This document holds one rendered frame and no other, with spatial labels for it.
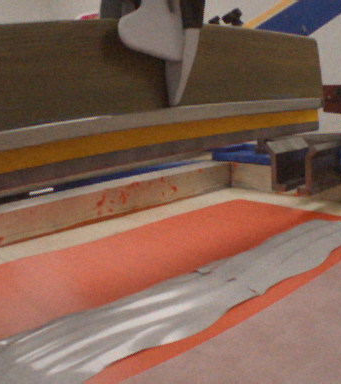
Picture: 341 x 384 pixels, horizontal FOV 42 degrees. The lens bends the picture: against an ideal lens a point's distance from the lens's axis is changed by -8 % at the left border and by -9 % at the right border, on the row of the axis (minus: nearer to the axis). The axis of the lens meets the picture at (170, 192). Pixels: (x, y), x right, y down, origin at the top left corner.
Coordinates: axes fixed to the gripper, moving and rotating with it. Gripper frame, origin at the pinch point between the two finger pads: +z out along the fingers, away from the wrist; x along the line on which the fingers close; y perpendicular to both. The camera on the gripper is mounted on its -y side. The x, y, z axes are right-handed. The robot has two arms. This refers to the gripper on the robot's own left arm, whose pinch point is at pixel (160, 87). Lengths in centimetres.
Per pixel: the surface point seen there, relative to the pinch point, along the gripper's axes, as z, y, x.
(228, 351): 13.7, 6.4, 11.5
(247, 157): 9.2, -25.6, -14.0
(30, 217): 11.3, 3.8, -17.3
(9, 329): 13.7, 14.2, 0.5
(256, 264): 12.9, -3.1, 5.6
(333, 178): 10.3, -23.7, 0.5
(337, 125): 18, -200, -95
